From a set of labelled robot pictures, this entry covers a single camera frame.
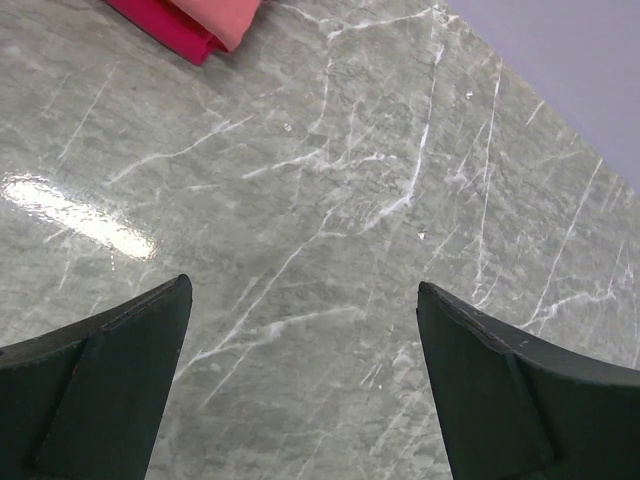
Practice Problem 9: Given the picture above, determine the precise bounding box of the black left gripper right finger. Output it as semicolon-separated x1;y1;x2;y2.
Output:
417;282;639;479

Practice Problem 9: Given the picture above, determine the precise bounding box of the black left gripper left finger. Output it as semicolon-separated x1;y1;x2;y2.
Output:
1;274;192;479

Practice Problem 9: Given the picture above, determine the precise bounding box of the folded magenta t shirt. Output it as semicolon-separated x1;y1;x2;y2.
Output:
106;0;227;66

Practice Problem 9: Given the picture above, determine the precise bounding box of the folded salmon pink t shirt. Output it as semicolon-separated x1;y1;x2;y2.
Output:
173;0;262;52

